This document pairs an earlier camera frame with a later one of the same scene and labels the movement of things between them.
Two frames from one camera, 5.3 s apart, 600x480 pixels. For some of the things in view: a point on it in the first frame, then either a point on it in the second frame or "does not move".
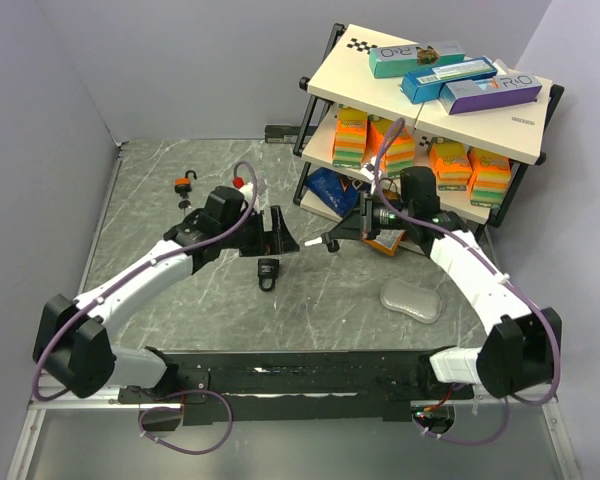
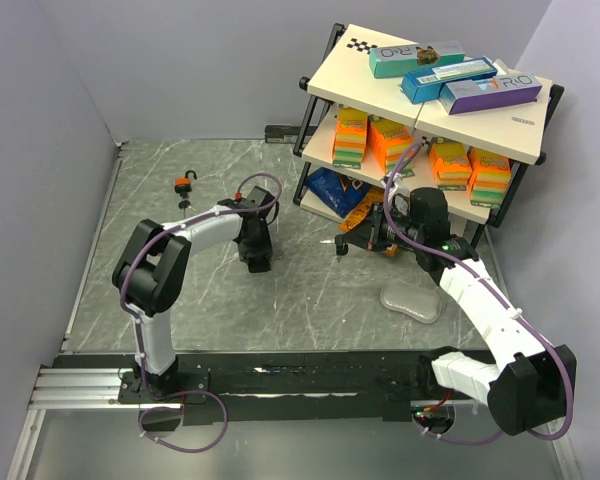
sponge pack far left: (349, 142) does not move
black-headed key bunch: (184, 204) does not move
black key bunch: (332, 244) -> (341, 247)
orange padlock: (183, 185) does not move
